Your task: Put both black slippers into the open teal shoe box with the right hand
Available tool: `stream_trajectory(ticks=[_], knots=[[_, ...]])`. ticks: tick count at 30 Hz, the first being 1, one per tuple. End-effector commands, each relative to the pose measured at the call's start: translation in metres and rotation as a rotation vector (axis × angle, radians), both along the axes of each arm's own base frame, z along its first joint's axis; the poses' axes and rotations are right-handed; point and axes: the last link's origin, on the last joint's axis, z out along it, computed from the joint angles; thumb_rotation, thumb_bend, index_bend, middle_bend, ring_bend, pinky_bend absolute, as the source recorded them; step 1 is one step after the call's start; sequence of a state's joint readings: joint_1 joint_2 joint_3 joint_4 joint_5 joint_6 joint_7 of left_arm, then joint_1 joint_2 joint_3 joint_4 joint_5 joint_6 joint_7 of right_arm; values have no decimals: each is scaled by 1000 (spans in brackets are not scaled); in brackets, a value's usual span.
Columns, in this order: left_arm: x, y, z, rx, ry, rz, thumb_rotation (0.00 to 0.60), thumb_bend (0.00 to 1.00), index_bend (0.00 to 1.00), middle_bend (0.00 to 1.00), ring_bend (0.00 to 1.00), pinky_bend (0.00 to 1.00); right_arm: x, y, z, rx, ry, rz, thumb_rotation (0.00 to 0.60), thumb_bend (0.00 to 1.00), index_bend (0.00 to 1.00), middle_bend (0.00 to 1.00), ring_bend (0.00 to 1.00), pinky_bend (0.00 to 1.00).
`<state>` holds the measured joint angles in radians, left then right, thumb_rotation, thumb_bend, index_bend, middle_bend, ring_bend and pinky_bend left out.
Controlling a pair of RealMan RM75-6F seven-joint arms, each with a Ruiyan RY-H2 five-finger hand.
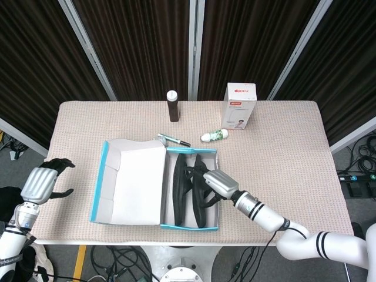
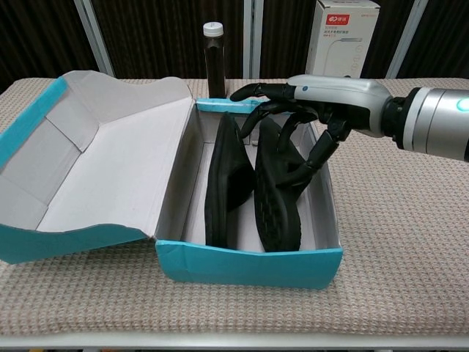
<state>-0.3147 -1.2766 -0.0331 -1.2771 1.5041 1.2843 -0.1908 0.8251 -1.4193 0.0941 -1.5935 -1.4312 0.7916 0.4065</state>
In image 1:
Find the grey aluminium partition post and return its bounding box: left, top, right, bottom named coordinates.
left=187, top=0, right=206, bottom=100
left=58, top=0, right=118, bottom=102
left=0, top=117, right=49, bottom=157
left=330, top=116, right=376, bottom=155
left=266, top=0, right=334, bottom=100

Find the small green white bottle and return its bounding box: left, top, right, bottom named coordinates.
left=200, top=129, right=229, bottom=141

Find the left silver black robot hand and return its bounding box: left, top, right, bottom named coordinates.
left=20, top=157, right=76, bottom=205

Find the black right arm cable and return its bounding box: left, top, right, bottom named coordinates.
left=260, top=227, right=306, bottom=248

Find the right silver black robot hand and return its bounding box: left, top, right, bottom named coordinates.
left=183, top=164, right=240, bottom=209

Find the white desk lamp carton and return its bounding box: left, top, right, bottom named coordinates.
left=220, top=82, right=257, bottom=131

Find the black slipper with smooth heel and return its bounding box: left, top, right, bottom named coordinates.
left=189, top=155, right=220, bottom=229

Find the black foot pedal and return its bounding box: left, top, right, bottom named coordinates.
left=347, top=182, right=368, bottom=198

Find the black cable with inline switch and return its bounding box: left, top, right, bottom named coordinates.
left=230, top=246, right=260, bottom=282

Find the black floor cable tangle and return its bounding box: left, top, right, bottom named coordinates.
left=0, top=131, right=28, bottom=162
left=337, top=132, right=376, bottom=177
left=89, top=245, right=153, bottom=282

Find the light blue cardboard shoe box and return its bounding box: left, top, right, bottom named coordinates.
left=89, top=138, right=220, bottom=232

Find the table with beige tablecloth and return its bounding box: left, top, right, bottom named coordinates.
left=26, top=100, right=355, bottom=247

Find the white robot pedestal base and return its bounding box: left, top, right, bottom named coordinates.
left=137, top=245, right=224, bottom=282

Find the dark brown curtain panel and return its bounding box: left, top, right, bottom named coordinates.
left=276, top=0, right=376, bottom=146
left=198, top=0, right=321, bottom=100
left=72, top=0, right=191, bottom=102
left=0, top=0, right=111, bottom=147

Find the teal black marker pen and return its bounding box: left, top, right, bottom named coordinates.
left=157, top=133, right=192, bottom=147

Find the dark brown bottle white cap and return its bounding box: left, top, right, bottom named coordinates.
left=166, top=90, right=180, bottom=123

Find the black slipper with frayed heel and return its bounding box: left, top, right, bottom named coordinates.
left=172, top=153, right=192, bottom=226

